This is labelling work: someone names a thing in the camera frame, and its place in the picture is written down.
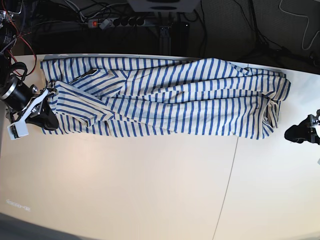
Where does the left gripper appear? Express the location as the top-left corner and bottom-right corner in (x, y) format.
(284, 109), (320, 145)

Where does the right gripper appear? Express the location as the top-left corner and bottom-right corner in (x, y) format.
(4, 84), (59, 130)

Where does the blue white striped T-shirt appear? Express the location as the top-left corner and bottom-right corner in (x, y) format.
(41, 57), (291, 140)

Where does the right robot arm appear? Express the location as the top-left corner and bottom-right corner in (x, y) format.
(0, 0), (59, 132)

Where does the white power strip with plugs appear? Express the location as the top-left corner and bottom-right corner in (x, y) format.
(87, 16), (147, 30)

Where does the grey box under table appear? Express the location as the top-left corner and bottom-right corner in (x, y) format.
(127, 0), (200, 13)

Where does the black power adapter box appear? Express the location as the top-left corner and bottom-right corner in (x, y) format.
(170, 21), (190, 57)

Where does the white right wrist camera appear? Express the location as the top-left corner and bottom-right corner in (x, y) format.
(7, 121), (29, 140)

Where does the white cable on floor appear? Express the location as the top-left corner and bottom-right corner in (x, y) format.
(278, 0), (320, 51)

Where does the aluminium table leg post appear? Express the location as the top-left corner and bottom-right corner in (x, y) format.
(159, 26), (172, 56)

